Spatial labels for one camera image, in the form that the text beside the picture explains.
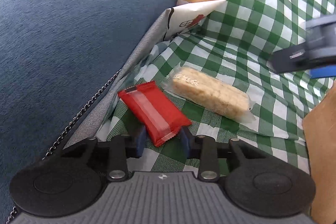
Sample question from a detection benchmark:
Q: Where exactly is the red snack packet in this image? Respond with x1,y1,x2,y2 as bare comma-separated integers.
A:
118,81,191,147

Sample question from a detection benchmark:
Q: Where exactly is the beige rice cracker bar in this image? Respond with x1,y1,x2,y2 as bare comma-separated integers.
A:
161,65,255,123

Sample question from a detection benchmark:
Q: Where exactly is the brown cardboard box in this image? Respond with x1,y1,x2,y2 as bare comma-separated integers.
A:
302,85,335,223

